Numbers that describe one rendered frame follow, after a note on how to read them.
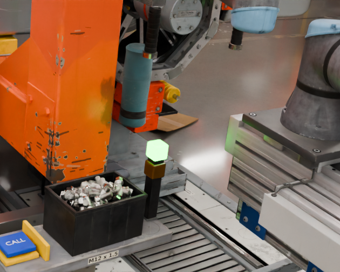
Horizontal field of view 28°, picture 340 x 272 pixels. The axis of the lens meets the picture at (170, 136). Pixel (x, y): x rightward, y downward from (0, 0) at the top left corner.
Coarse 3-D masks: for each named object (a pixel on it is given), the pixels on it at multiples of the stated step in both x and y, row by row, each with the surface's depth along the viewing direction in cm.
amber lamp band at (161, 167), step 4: (148, 164) 166; (152, 164) 165; (160, 164) 166; (164, 164) 166; (144, 168) 168; (148, 168) 166; (152, 168) 165; (156, 168) 165; (160, 168) 166; (164, 168) 167; (144, 172) 168; (148, 172) 167; (152, 172) 165; (156, 172) 166; (160, 172) 167; (164, 172) 167; (148, 176) 167; (152, 176) 166; (156, 176) 166; (160, 176) 167
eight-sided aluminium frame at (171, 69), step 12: (204, 0) 237; (216, 0) 234; (204, 12) 238; (216, 12) 236; (204, 24) 238; (216, 24) 238; (192, 36) 239; (204, 36) 237; (180, 48) 238; (192, 48) 236; (168, 60) 238; (180, 60) 235; (120, 72) 221; (156, 72) 230; (168, 72) 233; (180, 72) 236
